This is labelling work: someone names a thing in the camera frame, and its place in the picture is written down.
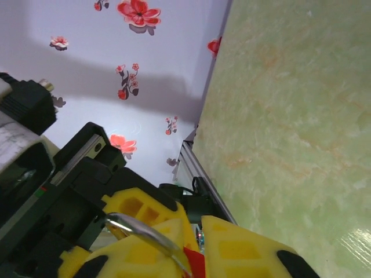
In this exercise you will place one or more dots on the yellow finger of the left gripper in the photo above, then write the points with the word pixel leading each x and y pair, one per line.
pixel 139 202

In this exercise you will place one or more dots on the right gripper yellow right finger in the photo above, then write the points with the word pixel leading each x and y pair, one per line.
pixel 237 255

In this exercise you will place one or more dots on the aluminium side rail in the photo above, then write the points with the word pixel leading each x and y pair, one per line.
pixel 192 159

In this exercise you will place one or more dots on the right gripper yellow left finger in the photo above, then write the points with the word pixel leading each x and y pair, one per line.
pixel 130 260

